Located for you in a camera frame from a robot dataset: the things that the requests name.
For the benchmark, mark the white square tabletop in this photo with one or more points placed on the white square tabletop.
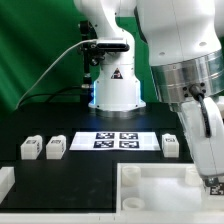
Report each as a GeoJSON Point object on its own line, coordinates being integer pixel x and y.
{"type": "Point", "coordinates": [160, 187]}

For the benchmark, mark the white obstacle block left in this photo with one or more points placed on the white obstacle block left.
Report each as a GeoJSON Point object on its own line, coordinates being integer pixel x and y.
{"type": "Point", "coordinates": [7, 180]}

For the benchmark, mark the black camera on stand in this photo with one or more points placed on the black camera on stand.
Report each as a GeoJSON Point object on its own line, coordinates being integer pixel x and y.
{"type": "Point", "coordinates": [94, 52]}

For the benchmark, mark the white sheet with tags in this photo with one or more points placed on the white sheet with tags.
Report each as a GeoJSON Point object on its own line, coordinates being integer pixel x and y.
{"type": "Point", "coordinates": [128, 141]}

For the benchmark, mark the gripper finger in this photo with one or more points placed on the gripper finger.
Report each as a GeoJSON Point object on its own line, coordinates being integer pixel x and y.
{"type": "Point", "coordinates": [211, 182]}

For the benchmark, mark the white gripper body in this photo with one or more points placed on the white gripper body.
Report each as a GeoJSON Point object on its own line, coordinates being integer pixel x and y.
{"type": "Point", "coordinates": [206, 152]}

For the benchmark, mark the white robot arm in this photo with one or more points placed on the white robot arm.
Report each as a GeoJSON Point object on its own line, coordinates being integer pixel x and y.
{"type": "Point", "coordinates": [187, 65]}

